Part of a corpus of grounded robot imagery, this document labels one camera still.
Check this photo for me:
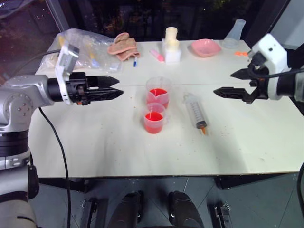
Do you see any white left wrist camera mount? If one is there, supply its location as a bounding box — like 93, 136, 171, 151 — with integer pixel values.
55, 43, 80, 106

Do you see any pink highlighter pen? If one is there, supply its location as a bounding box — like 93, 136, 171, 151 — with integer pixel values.
149, 49, 165, 63

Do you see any clear plastic bag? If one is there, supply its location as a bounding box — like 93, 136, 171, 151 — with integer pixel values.
38, 28, 124, 73

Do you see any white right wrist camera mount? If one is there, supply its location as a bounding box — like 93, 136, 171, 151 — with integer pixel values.
248, 33, 292, 100

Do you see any clear plastic syringe orange tip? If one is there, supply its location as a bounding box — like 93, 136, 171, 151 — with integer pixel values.
182, 93, 209, 136

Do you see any pink plastic bowl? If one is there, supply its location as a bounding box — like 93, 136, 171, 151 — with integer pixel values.
191, 39, 222, 58

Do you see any white cream stacked container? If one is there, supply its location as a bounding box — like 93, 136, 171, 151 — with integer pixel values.
162, 27, 182, 65

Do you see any dark rounded shape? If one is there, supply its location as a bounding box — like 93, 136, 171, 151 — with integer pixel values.
111, 191, 144, 228
167, 190, 205, 228

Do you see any black table frame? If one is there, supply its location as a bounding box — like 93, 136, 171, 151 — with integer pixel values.
38, 172, 304, 228

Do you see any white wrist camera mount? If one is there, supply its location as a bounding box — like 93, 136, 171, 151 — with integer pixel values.
248, 33, 292, 100
55, 43, 80, 106

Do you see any small clear measuring cup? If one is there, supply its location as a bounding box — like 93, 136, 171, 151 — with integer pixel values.
141, 102, 171, 135

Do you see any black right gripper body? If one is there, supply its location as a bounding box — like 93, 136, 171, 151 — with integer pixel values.
247, 52, 270, 105

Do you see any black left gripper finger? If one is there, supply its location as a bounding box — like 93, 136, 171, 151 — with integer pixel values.
83, 88, 124, 102
86, 76, 120, 88

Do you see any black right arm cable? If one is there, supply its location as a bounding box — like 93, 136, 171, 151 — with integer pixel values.
247, 50, 304, 79

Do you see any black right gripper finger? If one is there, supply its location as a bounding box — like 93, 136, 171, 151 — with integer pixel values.
230, 68, 250, 81
213, 86, 248, 102

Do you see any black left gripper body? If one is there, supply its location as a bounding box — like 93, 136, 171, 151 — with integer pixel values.
66, 72, 92, 106

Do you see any clear plastic conical flask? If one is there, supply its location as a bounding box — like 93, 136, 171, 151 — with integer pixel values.
225, 19, 246, 41

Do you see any beige crumpled cloth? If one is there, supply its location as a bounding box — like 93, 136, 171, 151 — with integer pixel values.
107, 32, 141, 61

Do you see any large clear measuring cup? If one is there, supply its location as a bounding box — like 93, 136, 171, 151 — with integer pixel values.
145, 76, 172, 110

